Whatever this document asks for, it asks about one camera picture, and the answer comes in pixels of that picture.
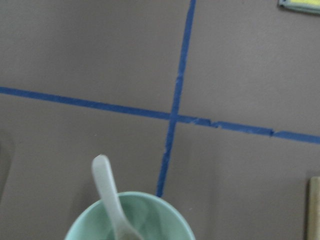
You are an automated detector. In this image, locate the light green bowl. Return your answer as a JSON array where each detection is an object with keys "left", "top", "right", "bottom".
[{"left": 65, "top": 191, "right": 196, "bottom": 240}]

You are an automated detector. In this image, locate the grey yellow folded cloth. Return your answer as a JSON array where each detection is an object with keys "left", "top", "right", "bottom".
[{"left": 278, "top": 0, "right": 320, "bottom": 15}]

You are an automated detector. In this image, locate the white ceramic spoon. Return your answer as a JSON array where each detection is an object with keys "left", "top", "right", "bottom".
[{"left": 91, "top": 154, "right": 143, "bottom": 240}]

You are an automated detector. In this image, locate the bamboo cutting board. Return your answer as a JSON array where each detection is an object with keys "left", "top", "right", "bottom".
[{"left": 307, "top": 176, "right": 320, "bottom": 240}]

